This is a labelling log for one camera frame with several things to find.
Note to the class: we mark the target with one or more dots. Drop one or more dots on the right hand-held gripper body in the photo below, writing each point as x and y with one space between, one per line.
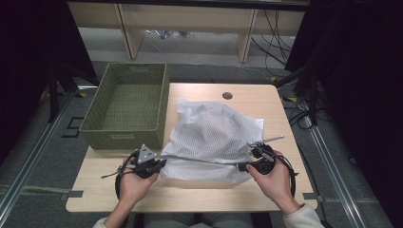
264 166

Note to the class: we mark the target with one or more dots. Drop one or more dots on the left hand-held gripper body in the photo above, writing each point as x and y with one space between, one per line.
144 169

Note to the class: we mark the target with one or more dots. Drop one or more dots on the green woven basket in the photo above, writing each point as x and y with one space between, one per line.
126 139

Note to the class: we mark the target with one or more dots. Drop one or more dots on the white mesh laundry bag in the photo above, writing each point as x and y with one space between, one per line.
209 136

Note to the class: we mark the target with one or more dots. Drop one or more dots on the person's left hand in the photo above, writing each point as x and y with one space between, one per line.
133 188

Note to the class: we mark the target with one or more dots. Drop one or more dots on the person's right hand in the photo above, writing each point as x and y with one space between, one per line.
275 186

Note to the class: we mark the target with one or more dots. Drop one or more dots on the grey floor tape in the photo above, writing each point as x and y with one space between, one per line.
47 191
313 197

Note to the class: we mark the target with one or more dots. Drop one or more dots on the person's legs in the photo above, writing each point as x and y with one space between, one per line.
202 220

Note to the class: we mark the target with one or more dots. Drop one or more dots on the yellow floor tape piece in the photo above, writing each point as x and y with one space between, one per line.
83 94
291 99
273 79

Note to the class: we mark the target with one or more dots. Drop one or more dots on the black floor tape mark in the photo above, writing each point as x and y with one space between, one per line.
72 127

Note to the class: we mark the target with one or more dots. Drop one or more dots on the black metal stand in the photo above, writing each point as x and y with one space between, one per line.
53 95
313 95

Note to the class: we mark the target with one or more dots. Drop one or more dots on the black curtain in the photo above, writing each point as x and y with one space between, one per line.
25 63
364 95

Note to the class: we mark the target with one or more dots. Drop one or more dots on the clear plastic wrap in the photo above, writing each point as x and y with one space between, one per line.
168 33

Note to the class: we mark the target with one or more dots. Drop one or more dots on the metal floor rail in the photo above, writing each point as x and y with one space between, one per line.
335 177
33 158

